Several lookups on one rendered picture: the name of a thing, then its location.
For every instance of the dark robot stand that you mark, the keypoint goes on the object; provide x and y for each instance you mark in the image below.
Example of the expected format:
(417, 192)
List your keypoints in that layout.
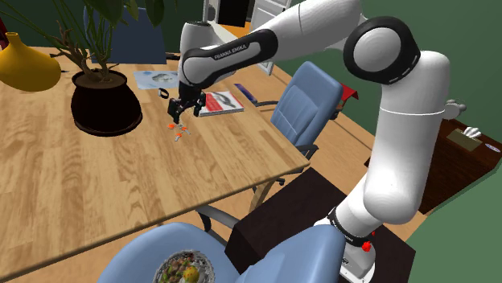
(290, 211)

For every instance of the tan flat box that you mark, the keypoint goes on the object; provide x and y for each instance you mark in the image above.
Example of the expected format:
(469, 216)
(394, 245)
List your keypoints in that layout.
(462, 140)

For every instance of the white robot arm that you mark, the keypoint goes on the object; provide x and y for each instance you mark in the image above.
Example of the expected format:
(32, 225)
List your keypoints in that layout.
(408, 129)

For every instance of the white flat disc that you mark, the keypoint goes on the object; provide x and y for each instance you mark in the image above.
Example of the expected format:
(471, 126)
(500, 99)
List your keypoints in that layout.
(493, 147)

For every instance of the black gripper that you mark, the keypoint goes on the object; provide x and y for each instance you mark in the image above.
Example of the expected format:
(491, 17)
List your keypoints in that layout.
(190, 96)

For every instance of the plant in black pot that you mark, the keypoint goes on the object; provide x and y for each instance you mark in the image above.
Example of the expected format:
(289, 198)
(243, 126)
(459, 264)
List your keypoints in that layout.
(104, 104)

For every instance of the yellow vase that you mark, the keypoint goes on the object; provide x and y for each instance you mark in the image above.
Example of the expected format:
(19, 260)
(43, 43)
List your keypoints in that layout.
(23, 68)

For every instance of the blue chair with plain back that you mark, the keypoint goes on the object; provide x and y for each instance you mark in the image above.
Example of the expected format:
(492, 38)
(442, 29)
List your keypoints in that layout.
(137, 43)

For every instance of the wooden table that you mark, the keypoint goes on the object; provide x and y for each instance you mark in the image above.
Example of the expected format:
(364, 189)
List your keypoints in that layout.
(117, 176)

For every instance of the red and white book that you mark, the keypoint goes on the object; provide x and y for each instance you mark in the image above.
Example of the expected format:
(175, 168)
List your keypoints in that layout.
(221, 102)

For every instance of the bowl of food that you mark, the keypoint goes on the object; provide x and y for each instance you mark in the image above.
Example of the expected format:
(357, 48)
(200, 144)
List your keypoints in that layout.
(184, 268)

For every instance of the dark blue book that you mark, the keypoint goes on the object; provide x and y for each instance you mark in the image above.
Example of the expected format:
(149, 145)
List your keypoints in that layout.
(245, 93)

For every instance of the blue office chair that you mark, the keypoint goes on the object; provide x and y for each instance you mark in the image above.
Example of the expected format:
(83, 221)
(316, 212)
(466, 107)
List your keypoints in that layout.
(298, 254)
(306, 106)

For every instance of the small white hand figure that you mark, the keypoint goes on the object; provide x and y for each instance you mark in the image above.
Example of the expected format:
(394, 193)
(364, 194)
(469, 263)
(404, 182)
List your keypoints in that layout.
(473, 132)

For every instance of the brown cabinet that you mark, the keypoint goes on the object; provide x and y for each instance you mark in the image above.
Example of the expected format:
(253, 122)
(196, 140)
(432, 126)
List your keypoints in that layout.
(455, 172)

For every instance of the pale blue magazine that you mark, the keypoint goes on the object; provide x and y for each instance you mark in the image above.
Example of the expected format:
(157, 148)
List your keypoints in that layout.
(151, 80)

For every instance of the red folded thing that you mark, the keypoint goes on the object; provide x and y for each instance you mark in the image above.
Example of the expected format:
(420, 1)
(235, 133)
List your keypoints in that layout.
(349, 93)

